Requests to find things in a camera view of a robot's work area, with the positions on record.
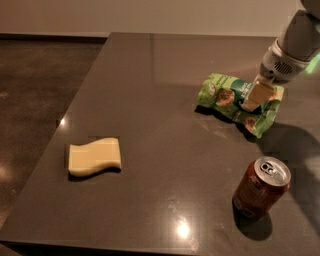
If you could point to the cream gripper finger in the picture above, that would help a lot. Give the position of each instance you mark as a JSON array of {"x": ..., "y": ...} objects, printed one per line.
[{"x": 262, "y": 90}]

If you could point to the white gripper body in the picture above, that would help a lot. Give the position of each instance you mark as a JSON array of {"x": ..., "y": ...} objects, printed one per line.
[{"x": 277, "y": 64}]

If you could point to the green rice chip bag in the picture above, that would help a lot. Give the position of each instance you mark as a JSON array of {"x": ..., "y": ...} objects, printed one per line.
[{"x": 223, "y": 94}]

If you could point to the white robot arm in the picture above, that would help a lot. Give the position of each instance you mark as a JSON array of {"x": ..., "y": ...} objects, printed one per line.
[{"x": 305, "y": 25}]

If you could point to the red coke can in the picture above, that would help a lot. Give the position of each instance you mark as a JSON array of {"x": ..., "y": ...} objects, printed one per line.
[{"x": 265, "y": 181}]

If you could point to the yellow wavy sponge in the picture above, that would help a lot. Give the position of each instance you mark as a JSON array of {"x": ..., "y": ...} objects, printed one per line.
[{"x": 86, "y": 160}]

